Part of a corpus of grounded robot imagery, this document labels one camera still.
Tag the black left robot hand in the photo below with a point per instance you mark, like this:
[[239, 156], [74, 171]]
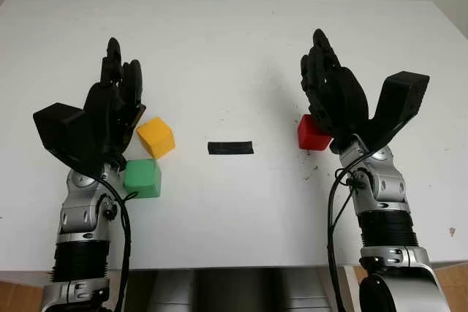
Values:
[[106, 107]]

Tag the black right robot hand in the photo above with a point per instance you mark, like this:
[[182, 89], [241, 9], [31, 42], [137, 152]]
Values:
[[347, 100]]

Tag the red wooden block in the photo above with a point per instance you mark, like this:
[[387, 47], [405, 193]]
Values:
[[312, 134]]

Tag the yellow wooden block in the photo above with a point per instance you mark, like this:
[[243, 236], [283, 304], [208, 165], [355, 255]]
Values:
[[155, 138]]

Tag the green wooden block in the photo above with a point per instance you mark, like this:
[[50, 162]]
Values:
[[142, 178]]

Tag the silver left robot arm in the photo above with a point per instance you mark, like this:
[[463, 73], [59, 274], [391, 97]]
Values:
[[78, 213]]

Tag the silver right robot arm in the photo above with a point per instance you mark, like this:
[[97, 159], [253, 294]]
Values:
[[391, 195]]

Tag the black tape strip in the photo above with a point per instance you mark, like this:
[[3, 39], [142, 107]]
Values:
[[230, 148]]

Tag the grey robot torso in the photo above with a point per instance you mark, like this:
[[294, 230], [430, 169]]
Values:
[[234, 292]]

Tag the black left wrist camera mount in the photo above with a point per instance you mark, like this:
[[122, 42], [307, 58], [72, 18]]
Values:
[[60, 133]]

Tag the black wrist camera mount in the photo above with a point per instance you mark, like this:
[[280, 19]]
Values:
[[60, 133], [400, 100]]

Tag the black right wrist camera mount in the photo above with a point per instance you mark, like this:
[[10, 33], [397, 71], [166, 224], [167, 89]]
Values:
[[400, 100]]

